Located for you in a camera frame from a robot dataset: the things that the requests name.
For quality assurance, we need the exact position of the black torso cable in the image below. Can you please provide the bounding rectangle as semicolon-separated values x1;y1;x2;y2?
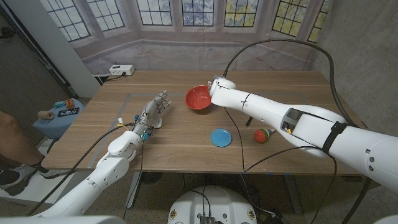
188;185;213;216

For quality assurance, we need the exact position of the grey finned torso module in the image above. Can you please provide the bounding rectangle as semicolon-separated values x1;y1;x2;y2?
198;214;217;224

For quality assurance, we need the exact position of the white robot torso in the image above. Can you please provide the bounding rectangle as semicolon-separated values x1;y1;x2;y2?
167;185;258;224

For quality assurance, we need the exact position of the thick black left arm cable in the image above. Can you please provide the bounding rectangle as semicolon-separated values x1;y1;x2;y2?
26;124;134;216

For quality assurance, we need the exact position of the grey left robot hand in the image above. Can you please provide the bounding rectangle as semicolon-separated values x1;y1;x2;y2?
132;90;172;141

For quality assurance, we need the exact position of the colourful toy maraca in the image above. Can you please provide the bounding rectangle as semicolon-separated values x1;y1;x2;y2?
254;128;277;144

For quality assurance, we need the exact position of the grey sneaker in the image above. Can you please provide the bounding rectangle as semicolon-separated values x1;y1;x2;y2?
0;164;34;197
39;169;75;180

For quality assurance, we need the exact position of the grey table leg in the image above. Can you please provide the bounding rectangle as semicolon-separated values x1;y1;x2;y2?
282;174;304;215
125;172;144;209

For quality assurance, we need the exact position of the white power strip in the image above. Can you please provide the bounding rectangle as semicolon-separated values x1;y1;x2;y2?
109;64;136;77

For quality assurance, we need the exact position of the brown twine ball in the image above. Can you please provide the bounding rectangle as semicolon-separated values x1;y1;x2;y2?
37;110;55;121

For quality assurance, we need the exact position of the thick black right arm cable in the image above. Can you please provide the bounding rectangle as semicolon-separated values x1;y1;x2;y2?
222;38;373;224

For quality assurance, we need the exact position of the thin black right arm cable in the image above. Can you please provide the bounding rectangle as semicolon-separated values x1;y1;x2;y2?
223;107;338;224

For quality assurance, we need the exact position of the white column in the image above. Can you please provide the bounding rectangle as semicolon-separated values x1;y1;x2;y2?
4;0;102;99

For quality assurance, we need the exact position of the red bowl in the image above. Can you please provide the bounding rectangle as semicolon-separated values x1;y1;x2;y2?
184;85;215;111

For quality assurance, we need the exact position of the person's bare leg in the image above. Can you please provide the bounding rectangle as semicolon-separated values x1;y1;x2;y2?
0;110;43;170

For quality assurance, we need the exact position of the light blue stool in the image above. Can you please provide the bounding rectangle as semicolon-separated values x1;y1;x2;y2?
32;98;85;140

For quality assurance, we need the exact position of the white floor cable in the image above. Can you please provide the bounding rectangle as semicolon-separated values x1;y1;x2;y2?
241;174;277;218

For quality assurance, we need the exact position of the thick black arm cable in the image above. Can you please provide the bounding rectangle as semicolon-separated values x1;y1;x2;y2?
26;124;134;216
222;38;373;224

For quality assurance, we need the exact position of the black power strip cable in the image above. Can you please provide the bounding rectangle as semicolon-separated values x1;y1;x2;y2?
101;72;127;85

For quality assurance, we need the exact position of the white floor mat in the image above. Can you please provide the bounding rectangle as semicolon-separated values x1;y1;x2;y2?
0;146;81;203

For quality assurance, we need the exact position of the black remote control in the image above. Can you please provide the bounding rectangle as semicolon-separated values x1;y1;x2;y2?
57;107;80;118

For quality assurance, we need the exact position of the blue round lid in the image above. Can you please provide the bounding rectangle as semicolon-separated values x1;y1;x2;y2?
210;128;233;148

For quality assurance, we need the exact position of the black round fan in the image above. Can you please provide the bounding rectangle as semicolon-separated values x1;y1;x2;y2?
142;172;164;185

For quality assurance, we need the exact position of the printed window backdrop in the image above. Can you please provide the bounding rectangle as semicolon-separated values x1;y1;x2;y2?
39;0;332;75

